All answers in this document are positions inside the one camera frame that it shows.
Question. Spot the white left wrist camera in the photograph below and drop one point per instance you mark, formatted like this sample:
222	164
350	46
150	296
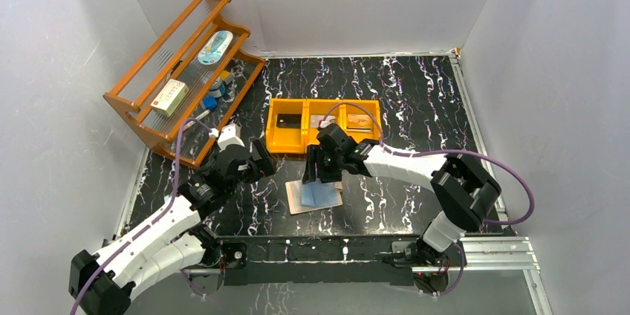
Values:
230	135

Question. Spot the white red-print box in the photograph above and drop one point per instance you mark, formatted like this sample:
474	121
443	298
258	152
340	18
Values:
169	97

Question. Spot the white marker pen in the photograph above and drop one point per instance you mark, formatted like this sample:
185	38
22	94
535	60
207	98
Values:
191	121

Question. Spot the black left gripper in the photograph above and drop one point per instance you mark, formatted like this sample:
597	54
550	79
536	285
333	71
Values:
258	163

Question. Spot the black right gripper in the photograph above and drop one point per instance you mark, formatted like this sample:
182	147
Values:
318	165

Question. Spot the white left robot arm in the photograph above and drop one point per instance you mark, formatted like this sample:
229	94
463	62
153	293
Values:
173	238

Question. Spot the yellow small block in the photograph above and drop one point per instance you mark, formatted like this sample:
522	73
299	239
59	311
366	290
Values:
227	77

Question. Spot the blue cube block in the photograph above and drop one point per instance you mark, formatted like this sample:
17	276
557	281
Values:
209	103

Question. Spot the silver card in tray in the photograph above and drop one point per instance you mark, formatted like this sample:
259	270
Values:
321	121

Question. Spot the blue white tape roll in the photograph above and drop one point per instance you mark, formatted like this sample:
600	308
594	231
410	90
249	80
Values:
217	89

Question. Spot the white leather card holder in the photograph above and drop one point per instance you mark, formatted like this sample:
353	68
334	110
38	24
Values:
303	198

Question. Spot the black credit card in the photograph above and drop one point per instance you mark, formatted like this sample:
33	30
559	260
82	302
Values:
289	121

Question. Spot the gold card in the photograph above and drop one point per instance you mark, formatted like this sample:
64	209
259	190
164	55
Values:
360	123

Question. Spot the light blue oval case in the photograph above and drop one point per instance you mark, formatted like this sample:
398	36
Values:
215	47

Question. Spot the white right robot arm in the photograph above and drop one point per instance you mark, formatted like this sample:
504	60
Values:
464	189

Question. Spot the orange wooden shelf rack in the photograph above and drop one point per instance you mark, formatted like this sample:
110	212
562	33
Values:
174	56

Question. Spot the yellow three-compartment plastic tray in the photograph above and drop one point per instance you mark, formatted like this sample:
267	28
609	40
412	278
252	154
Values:
295	141

